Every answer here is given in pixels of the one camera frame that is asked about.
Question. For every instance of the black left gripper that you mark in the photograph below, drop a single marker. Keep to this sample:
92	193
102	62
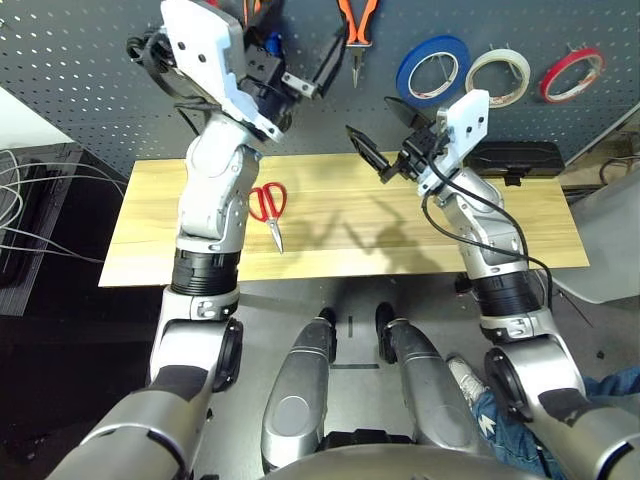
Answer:
260	70

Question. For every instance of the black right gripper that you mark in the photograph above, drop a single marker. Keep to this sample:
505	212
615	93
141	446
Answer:
420	152

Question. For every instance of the orange black needle-nose pliers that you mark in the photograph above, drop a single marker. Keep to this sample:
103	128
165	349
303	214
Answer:
350	25

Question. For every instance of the blue tape roll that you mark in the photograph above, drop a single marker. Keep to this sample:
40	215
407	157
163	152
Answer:
405	80

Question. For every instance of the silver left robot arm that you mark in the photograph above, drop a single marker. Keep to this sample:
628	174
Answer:
210	190

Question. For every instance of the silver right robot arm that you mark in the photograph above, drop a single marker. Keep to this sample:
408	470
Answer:
490	240

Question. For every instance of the grey metal pegboard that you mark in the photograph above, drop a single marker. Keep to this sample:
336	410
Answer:
75	75

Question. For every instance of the silver peg hook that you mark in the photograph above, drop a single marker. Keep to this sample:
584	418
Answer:
440	62
575	47
512	65

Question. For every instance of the cream white tape roll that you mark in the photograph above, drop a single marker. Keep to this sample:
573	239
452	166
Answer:
472	82

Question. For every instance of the black plastic tool case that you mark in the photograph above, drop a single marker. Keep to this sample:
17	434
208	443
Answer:
525	155

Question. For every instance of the red tape roll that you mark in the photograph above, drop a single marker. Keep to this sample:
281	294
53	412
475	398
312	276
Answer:
575	56

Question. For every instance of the light grey cabinet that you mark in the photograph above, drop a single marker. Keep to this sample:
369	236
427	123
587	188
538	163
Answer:
605	250

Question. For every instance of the white sneaker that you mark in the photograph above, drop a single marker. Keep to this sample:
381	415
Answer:
465	380

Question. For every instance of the silver right robot leg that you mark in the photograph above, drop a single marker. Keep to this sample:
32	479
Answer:
430	395

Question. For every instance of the silver robot leg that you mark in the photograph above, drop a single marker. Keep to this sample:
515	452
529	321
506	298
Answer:
300	400
430	395

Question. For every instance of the silver left robot leg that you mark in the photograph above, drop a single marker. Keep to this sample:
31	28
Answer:
300	400

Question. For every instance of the white board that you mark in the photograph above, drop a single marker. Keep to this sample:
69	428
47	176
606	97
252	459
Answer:
25	120

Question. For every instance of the blue jeans leg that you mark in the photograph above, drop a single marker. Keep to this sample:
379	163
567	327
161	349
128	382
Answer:
510	440

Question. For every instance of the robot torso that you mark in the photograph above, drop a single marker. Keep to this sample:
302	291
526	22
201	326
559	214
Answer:
400	465

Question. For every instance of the black equipment rack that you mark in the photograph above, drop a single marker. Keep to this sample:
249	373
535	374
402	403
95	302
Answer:
65	340

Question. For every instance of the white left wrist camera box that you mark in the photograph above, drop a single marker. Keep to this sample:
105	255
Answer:
200	35

